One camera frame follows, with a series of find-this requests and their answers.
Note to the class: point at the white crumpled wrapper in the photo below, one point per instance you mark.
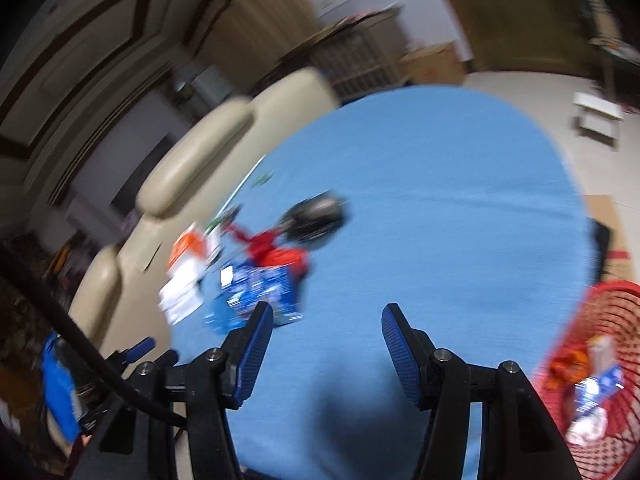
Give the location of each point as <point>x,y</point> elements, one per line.
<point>585,427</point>

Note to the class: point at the blue tablecloth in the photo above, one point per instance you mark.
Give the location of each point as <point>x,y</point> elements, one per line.
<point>425,185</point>

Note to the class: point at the black screen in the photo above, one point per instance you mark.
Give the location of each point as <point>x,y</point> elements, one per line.
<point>132,185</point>

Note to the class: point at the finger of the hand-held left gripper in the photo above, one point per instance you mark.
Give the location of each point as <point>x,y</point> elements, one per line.
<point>141,347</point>
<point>168,357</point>

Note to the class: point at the brown panelled door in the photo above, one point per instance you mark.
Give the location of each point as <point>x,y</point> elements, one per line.
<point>90,45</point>

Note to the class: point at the white red snack packet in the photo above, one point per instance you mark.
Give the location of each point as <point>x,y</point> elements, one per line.
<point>600,347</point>

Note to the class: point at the black rectangular object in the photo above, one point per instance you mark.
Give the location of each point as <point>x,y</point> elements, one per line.
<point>602,247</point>

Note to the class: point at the flat cardboard sheet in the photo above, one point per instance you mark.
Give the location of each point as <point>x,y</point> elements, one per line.
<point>607,210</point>

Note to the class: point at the cardboard box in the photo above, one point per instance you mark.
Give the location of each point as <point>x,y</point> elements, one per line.
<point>432,62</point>

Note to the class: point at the white orange packet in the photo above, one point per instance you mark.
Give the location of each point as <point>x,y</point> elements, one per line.
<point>185,275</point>

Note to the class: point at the small green wrapper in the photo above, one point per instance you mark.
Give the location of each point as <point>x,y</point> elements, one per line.
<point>262,178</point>
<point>217,221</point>

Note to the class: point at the red plastic basket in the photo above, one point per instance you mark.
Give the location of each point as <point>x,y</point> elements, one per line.
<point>615,305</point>

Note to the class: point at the yellow wooden door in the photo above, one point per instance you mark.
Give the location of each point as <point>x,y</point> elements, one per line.
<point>510,10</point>

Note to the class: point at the blue white snack packet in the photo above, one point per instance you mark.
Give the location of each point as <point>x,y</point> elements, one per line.
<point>260,287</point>
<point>597,385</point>

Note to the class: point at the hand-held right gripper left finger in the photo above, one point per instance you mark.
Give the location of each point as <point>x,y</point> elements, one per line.
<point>255,340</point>

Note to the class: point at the small white appliance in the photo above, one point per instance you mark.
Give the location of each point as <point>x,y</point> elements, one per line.
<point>207,85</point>

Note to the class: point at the wooden slatted cabinet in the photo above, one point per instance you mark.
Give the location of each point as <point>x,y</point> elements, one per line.
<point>360,55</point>

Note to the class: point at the beige curtain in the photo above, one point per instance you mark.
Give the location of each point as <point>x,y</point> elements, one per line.
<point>255,15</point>

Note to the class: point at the white stool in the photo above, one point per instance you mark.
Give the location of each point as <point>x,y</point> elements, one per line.
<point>597,107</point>

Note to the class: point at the cluttered side table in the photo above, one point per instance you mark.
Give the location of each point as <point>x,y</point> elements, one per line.
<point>612,47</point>

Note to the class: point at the beige leather sofa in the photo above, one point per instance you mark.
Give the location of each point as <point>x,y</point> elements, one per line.
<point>200,145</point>

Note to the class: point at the black bag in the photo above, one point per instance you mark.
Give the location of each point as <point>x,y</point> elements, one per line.
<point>315,217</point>

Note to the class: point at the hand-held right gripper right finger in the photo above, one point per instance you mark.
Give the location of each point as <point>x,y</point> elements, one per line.
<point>400,355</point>

